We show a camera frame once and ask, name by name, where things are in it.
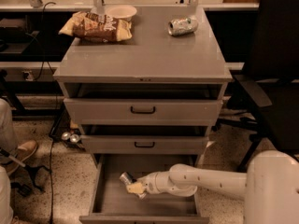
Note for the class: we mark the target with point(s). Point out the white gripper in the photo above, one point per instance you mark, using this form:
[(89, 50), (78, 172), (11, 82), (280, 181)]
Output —
[(152, 183)]

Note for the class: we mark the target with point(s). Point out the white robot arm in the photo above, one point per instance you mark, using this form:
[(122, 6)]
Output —
[(269, 188)]

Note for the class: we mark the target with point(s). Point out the grey open bottom drawer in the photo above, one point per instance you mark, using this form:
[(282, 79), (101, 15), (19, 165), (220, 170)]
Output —
[(112, 204)]

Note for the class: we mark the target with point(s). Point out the grey middle drawer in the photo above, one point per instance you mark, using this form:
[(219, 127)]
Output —
[(120, 144)]

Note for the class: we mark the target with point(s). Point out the silver can on floor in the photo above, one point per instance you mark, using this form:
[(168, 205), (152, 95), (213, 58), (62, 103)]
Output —
[(65, 136)]

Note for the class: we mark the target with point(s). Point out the grey top drawer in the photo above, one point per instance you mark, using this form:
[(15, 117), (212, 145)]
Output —
[(143, 112)]

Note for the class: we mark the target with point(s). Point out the grey drawer cabinet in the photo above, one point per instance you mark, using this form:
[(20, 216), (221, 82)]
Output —
[(152, 65)]

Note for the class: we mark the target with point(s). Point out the tan shoe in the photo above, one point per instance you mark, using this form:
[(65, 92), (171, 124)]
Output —
[(22, 152)]

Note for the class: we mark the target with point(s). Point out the light trouser leg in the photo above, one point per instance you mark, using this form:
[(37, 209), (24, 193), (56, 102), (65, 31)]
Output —
[(8, 139)]

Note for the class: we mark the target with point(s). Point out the brown chip bag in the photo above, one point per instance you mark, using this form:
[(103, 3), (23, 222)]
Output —
[(97, 28)]

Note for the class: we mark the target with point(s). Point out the white bowl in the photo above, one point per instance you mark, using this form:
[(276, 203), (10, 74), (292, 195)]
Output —
[(124, 12)]

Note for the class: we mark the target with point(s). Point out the black office chair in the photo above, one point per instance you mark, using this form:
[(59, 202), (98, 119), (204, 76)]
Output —
[(267, 86)]

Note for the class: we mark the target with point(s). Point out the wall power outlet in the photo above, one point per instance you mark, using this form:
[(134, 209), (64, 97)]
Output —
[(28, 75)]

